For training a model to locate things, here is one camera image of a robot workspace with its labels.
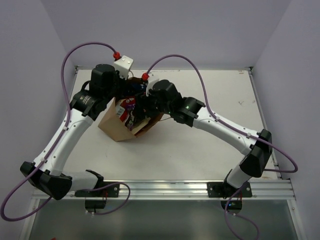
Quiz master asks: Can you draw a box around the blue snack bag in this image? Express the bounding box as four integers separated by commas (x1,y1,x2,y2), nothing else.
128,82,148,95

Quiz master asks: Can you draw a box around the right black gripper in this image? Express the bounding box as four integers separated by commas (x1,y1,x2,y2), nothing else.
131,89,173,121

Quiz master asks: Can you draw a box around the purple cable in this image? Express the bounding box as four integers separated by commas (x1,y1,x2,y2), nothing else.
0,42,121,222
147,54,299,240

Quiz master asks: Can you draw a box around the cream snack packet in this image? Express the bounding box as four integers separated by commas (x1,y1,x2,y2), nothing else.
130,117,151,135

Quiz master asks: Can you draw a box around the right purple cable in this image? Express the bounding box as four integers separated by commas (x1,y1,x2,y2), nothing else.
147,54,299,240

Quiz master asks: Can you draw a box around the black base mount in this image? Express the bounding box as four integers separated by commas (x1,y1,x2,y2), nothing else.
206,181,253,214
74,181,120,212

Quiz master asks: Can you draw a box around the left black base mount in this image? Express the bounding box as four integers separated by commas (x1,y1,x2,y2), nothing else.
74,181,120,212

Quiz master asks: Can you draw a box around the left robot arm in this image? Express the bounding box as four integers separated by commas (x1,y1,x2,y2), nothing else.
20,63,129,200

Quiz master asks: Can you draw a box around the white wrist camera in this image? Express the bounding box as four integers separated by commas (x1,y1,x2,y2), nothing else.
141,72,160,97
112,51,134,80

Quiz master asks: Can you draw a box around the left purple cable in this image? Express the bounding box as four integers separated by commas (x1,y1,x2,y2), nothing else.
0,42,121,222

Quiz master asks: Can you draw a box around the aluminium mounting rail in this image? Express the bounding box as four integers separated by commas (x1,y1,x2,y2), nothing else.
64,179,295,201

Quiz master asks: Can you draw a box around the red snack packet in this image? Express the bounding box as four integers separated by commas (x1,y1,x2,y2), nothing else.
115,97,136,122

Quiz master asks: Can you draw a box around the brown paper bag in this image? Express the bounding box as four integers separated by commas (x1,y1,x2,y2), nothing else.
98,76,163,142

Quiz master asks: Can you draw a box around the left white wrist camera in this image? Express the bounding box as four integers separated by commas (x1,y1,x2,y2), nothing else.
112,51,134,80

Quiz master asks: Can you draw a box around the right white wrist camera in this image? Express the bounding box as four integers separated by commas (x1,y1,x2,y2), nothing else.
141,72,160,97

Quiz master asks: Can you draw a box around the purple candy packet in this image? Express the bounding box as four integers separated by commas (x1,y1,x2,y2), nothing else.
124,104,137,131

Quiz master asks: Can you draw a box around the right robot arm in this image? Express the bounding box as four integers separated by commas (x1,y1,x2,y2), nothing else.
135,79,272,199

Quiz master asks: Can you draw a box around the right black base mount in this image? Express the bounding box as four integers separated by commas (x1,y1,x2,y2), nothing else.
206,181,253,214

